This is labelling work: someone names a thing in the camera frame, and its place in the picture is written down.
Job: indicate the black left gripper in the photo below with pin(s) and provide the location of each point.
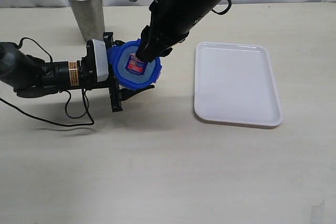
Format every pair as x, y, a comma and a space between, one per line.
88, 78

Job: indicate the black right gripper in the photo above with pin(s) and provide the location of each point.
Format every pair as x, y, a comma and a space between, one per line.
170, 23

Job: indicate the stainless steel cup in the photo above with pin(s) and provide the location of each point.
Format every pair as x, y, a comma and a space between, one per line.
89, 17

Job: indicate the blue plastic snap lid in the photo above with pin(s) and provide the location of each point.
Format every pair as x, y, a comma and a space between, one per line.
130, 71

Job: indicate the clear plastic tall container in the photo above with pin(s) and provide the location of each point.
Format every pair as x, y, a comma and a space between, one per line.
156, 72

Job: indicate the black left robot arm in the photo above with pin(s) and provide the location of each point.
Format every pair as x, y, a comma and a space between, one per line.
32, 77

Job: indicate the white rectangular tray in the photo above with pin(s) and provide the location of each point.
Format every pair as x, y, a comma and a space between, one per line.
234, 84

